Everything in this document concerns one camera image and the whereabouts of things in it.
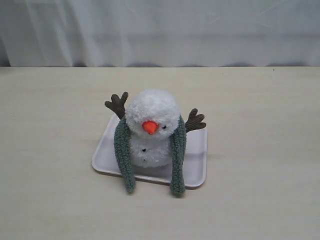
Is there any white plush snowman toy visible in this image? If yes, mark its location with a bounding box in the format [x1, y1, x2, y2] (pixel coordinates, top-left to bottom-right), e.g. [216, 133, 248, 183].
[104, 88, 207, 170]

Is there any white backdrop curtain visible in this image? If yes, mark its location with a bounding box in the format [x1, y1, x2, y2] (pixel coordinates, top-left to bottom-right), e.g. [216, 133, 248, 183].
[0, 0, 320, 67]

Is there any white rectangular tray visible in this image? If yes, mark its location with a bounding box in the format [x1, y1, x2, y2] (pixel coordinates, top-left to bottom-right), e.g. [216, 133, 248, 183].
[91, 114, 208, 189]

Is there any green fuzzy scarf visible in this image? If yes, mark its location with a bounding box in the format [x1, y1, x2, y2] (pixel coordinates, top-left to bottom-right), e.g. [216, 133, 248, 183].
[113, 117, 187, 197]

